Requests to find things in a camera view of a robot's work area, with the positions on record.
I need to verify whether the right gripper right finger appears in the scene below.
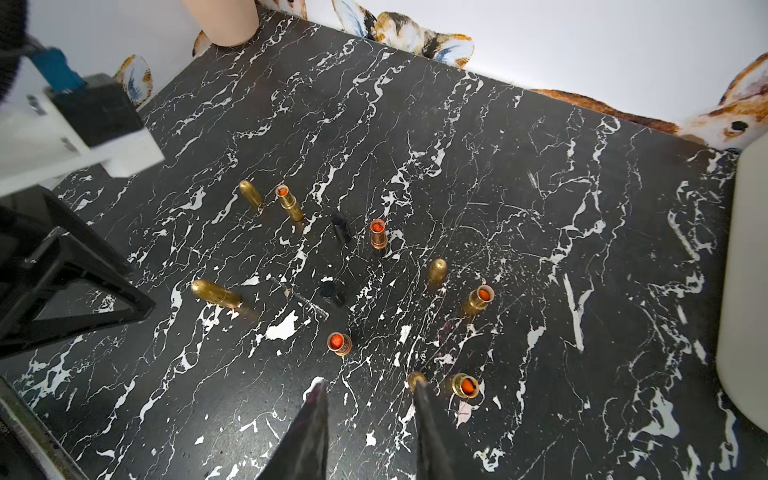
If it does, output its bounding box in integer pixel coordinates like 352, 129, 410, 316
411, 383, 456, 479

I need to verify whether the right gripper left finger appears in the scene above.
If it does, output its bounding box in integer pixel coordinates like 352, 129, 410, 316
258, 380, 329, 479

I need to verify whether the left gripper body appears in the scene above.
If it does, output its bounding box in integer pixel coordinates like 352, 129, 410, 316
1, 185, 156, 358

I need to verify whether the gold lipstick cap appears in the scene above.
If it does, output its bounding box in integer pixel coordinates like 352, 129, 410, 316
428, 258, 448, 285
407, 371, 427, 391
238, 180, 263, 212
190, 279, 243, 309

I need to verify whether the gold lipstick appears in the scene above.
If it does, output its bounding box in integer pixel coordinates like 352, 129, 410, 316
464, 284, 495, 316
275, 184, 304, 222
449, 373, 479, 399
370, 219, 388, 250

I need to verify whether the potted green plant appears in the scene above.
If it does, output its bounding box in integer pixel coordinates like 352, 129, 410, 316
182, 0, 260, 47

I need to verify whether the cream rectangular tray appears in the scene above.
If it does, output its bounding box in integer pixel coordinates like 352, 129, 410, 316
716, 135, 767, 431

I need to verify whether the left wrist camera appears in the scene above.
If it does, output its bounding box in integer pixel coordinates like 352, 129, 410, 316
1, 45, 164, 195

